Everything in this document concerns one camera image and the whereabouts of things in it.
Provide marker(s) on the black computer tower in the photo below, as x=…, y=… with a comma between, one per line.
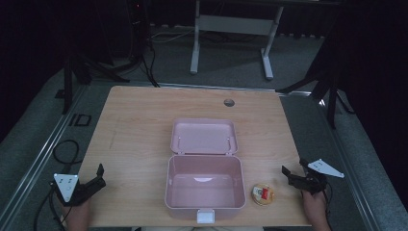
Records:
x=138, y=29

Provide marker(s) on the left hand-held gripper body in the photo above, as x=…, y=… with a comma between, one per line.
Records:
x=69, y=187

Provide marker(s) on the round wrapped pastry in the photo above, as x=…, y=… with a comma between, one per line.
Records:
x=263, y=194

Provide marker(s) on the metal floor rail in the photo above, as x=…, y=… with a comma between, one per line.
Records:
x=349, y=166
x=38, y=160

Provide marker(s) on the black tripod stand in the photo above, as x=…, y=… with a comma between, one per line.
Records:
x=332, y=93
x=68, y=83

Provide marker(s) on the pink plastic storage box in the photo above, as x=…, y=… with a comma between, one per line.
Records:
x=205, y=179

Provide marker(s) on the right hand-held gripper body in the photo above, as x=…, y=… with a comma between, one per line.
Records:
x=316, y=179

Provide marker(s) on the person's light clothing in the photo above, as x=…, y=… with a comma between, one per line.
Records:
x=198, y=228

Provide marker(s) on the person's right hand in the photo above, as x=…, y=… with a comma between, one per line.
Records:
x=313, y=205

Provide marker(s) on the white desk frame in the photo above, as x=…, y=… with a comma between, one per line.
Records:
x=235, y=25

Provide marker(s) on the person's left hand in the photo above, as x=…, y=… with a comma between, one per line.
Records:
x=78, y=216

